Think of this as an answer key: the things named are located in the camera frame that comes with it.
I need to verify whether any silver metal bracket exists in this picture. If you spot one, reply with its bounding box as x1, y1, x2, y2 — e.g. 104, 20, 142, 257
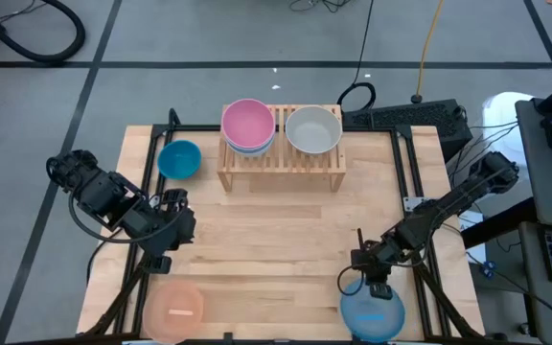
402, 195, 426, 213

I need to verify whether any black vacuum hose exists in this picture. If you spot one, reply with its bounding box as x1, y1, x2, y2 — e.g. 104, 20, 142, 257
0, 0, 87, 63

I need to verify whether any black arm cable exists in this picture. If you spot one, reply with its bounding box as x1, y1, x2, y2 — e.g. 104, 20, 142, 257
335, 264, 368, 297
67, 191, 186, 244

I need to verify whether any black perforated computer box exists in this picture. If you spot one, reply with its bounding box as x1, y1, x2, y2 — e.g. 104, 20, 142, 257
341, 98, 473, 157

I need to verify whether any white plastic bin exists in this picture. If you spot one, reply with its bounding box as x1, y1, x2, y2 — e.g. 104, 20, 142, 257
467, 91, 537, 202

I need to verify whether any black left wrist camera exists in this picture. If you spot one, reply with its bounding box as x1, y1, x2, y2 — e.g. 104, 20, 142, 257
146, 256, 173, 275

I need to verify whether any grey bowl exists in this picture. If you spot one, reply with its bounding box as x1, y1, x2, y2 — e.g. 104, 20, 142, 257
285, 104, 344, 156

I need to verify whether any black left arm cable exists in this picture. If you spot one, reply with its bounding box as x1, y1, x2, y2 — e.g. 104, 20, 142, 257
67, 191, 186, 244

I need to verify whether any pink bowl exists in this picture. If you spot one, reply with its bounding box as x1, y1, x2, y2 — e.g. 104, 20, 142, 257
220, 98, 277, 150

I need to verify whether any white bowl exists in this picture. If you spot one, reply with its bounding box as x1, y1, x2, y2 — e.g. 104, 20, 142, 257
221, 133, 276, 154

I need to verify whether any translucent orange bowl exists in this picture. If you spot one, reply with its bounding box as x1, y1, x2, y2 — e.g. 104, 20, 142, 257
142, 280, 206, 345

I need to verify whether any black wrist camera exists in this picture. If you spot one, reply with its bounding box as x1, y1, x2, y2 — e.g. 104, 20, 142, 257
146, 256, 173, 275
369, 282, 395, 301

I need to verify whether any yellow hanging cable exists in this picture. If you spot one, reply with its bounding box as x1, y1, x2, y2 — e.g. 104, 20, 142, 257
412, 0, 446, 104

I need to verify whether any translucent light blue bowl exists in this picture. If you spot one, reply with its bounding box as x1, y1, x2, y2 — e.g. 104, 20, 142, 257
339, 277, 407, 344

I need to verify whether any blue cable connector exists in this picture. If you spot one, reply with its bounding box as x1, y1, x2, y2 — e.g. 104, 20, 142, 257
478, 260, 498, 280

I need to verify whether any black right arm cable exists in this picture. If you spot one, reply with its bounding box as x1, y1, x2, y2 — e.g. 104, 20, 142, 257
335, 264, 368, 297

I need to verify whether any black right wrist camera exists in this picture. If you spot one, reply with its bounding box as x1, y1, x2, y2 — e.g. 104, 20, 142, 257
369, 282, 395, 301

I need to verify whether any black hanging cable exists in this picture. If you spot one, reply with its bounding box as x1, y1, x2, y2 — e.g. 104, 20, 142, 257
337, 0, 378, 110

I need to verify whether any wooden slatted shelf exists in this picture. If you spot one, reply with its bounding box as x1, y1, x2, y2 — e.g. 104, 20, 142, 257
217, 103, 347, 194

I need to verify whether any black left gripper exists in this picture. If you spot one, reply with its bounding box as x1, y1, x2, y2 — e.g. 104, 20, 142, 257
153, 189, 197, 259

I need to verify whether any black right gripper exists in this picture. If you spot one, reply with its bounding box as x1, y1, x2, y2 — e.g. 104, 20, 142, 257
352, 228, 395, 285

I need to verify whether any teal bowl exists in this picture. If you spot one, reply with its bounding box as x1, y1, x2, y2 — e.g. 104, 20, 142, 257
156, 139, 203, 181

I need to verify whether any black desk beam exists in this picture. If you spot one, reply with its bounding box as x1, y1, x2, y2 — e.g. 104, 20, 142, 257
461, 196, 540, 249

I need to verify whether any black metal table frame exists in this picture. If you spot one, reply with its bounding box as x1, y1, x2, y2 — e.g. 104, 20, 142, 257
83, 107, 486, 345

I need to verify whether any black floor cable bundle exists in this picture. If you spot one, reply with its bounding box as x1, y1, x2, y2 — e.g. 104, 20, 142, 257
288, 0, 355, 13

